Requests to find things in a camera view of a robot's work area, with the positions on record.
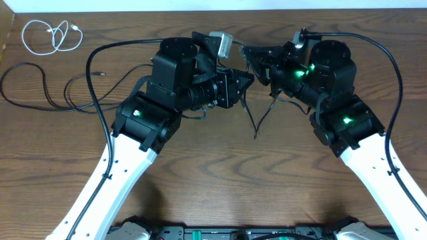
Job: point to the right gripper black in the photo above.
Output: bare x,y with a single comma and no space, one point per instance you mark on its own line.
274,59

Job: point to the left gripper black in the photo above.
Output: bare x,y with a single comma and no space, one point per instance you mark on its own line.
231,89

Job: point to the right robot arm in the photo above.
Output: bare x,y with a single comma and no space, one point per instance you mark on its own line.
322,76

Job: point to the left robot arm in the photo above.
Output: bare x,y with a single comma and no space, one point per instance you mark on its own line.
185,76

